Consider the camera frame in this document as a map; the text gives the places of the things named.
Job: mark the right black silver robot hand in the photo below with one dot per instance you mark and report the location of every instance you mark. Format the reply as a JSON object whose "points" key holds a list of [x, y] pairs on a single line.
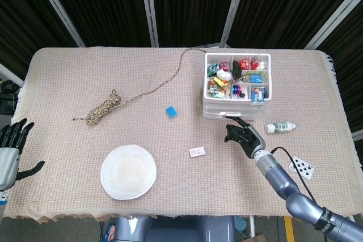
{"points": [[249, 138]]}

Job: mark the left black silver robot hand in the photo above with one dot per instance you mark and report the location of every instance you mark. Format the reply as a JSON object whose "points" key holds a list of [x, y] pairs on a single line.
{"points": [[10, 162]]}

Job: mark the clear plastic drawer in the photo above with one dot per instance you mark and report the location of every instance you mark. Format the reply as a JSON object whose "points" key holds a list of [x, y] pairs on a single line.
{"points": [[255, 106], [255, 112], [255, 116]]}

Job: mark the small white paper packet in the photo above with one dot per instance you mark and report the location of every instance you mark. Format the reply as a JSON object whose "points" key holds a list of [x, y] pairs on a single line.
{"points": [[197, 152]]}

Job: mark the white compartment tray with trinkets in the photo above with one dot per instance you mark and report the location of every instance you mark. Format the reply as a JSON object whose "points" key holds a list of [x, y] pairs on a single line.
{"points": [[208, 99]]}

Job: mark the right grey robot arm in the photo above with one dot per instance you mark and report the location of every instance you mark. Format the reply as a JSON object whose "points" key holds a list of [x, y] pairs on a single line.
{"points": [[280, 179]]}

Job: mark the white bottle green label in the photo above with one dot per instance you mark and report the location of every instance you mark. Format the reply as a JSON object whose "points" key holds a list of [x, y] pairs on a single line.
{"points": [[279, 127]]}

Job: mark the blue printed snack packet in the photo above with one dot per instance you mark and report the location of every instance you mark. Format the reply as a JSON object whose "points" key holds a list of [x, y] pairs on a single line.
{"points": [[257, 96]]}

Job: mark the blue plastic rings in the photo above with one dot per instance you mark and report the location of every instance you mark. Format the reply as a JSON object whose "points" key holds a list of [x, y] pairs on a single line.
{"points": [[236, 89]]}

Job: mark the orange green candy packets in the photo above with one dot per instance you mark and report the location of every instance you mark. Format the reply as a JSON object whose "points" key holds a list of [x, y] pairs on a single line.
{"points": [[217, 90]]}

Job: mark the blue green flat packet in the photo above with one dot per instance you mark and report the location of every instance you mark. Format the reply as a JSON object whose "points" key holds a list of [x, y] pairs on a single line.
{"points": [[256, 78]]}

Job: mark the yellow small item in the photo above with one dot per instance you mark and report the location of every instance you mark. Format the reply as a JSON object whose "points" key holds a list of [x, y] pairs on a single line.
{"points": [[217, 80]]}

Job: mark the spades playing card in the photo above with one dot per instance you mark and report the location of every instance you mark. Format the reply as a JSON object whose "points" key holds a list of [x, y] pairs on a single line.
{"points": [[307, 171]]}

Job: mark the white round lump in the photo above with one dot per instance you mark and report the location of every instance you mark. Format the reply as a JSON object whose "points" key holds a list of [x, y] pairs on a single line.
{"points": [[224, 75]]}

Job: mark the black pouch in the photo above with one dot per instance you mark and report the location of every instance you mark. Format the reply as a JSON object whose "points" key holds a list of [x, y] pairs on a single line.
{"points": [[236, 67]]}

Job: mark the red white packet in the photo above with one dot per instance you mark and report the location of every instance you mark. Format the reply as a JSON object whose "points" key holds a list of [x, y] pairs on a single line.
{"points": [[259, 64]]}

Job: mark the red snack packet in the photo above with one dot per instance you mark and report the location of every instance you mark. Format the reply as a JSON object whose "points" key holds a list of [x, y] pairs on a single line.
{"points": [[244, 63]]}

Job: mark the pink candy wrapper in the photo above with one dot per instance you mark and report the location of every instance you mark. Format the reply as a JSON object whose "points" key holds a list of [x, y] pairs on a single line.
{"points": [[224, 65]]}

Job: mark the green foil packet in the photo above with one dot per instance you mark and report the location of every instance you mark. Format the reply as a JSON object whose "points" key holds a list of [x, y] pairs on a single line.
{"points": [[213, 69]]}

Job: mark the blue white block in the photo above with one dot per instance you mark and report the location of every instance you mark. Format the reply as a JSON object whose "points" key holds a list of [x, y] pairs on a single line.
{"points": [[171, 111]]}

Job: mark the white table leg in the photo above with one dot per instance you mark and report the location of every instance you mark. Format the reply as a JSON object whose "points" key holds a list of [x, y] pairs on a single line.
{"points": [[252, 226]]}

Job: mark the white paper plate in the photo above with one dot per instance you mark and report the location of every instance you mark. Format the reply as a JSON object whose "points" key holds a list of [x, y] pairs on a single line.
{"points": [[127, 172]]}

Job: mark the grey robot torso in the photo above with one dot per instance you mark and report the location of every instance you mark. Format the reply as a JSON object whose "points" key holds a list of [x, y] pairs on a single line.
{"points": [[170, 229]]}

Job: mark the blue red floor packet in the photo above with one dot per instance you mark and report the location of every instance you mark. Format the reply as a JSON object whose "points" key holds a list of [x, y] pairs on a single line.
{"points": [[109, 232]]}

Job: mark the beige woven tablecloth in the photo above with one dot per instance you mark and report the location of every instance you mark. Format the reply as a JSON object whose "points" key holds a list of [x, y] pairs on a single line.
{"points": [[113, 83]]}

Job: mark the black pleated curtain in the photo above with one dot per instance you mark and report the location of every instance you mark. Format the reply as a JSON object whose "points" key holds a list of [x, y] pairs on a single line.
{"points": [[107, 4]]}

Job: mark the white metal frame post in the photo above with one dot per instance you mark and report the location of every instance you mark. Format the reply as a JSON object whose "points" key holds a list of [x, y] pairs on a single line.
{"points": [[234, 6], [334, 18], [56, 6], [149, 6]]}

